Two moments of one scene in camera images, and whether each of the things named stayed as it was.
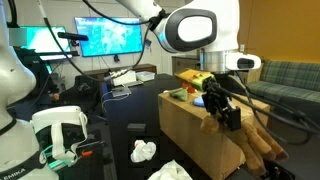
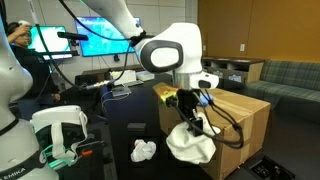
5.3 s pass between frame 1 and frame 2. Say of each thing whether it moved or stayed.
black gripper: moved
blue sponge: stayed
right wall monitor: stayed
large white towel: moved
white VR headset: stayed
